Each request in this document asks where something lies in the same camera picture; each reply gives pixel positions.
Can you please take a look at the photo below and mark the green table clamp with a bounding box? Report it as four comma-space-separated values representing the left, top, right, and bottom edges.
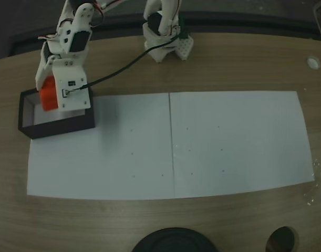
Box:
179, 18, 190, 40

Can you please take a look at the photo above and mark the orange cube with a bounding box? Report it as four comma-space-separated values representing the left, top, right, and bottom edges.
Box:
38, 75, 59, 112

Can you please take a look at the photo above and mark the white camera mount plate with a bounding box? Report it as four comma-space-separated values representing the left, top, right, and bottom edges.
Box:
51, 58, 91, 110

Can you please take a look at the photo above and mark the white paper sheet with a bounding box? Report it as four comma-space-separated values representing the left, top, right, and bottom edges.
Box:
27, 92, 175, 202
169, 90, 315, 198

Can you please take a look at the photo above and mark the small white round cap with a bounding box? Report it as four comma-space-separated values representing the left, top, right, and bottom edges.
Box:
306, 55, 321, 70

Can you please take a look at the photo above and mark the black round lamp base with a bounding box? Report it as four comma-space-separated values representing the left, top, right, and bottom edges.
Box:
130, 227, 219, 252

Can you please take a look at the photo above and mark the dark brown open box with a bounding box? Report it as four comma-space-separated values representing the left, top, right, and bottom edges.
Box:
17, 88, 96, 140

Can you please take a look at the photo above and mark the thin black camera cable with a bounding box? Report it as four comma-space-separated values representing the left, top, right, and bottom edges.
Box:
64, 33, 182, 95

